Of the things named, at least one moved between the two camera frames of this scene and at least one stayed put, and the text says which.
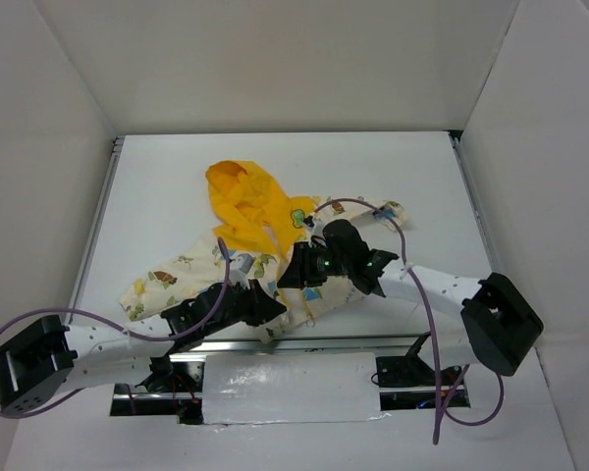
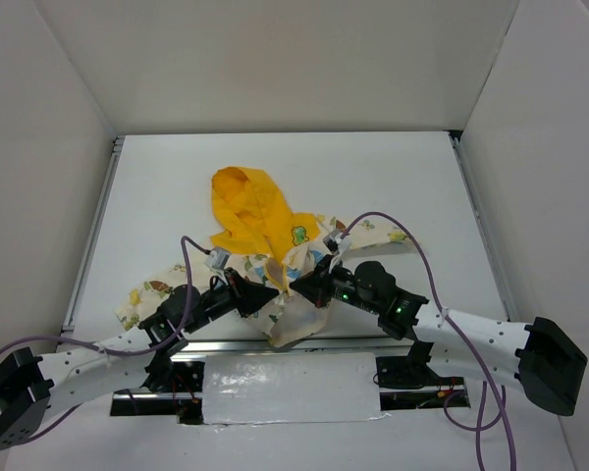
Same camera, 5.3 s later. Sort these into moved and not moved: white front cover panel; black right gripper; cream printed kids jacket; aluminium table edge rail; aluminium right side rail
Moved: cream printed kids jacket; black right gripper
Not moved: white front cover panel; aluminium right side rail; aluminium table edge rail
